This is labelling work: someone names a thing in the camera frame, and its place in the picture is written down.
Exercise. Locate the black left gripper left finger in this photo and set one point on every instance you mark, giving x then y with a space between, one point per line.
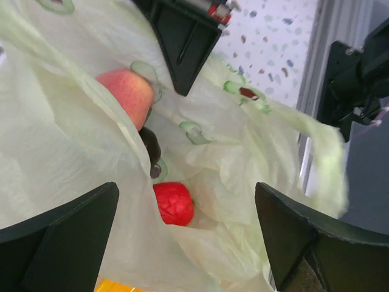
61 249

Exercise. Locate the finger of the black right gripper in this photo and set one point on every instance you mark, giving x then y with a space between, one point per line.
186 36

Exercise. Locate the pale green avocado-print plastic bag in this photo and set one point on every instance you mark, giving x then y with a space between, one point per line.
63 134

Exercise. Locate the red wrinkled fake fruit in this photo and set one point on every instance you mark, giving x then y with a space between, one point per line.
174 202

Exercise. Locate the dark purple fake plum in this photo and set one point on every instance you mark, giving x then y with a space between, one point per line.
151 144

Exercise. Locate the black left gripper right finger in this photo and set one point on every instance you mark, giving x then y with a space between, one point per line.
310 251

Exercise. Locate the yellow plastic tray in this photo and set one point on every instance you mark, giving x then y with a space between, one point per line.
106 285

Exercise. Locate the pink fake peach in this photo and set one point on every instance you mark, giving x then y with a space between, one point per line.
134 93

